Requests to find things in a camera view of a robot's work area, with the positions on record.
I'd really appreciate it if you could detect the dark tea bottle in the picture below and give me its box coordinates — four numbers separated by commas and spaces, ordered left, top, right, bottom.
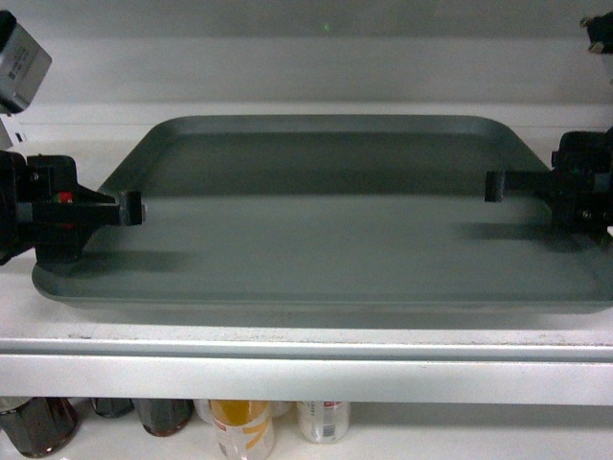
1, 397, 79, 458
132, 399, 193, 437

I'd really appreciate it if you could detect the orange juice bottle right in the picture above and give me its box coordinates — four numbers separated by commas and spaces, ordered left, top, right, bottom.
296, 401, 351, 444

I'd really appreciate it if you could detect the dark tea bottle middle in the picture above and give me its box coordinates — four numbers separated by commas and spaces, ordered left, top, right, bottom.
132, 399, 193, 437

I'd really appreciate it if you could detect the dark tea bottle front left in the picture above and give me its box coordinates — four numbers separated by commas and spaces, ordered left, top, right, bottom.
1, 397, 79, 458

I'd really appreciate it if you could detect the white upper shelf board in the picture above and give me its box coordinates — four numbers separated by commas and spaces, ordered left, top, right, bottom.
1, 98, 612, 405

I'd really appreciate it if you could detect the orange juice bottle front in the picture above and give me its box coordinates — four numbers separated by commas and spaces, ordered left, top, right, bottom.
209, 400, 275, 460

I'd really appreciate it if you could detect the grey silver serving tray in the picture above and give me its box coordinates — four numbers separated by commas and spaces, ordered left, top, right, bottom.
33, 115, 612, 313

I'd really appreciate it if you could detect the orange juice bottle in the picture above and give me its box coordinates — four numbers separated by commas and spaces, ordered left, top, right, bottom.
296, 401, 351, 444
209, 400, 275, 460

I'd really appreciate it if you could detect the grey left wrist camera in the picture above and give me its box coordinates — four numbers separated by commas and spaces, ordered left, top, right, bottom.
1, 10, 53, 114

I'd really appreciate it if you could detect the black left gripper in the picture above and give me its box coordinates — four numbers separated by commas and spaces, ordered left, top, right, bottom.
1, 150, 146, 265

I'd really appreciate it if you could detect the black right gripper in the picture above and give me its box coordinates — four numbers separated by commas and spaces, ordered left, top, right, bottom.
485, 129, 612, 245

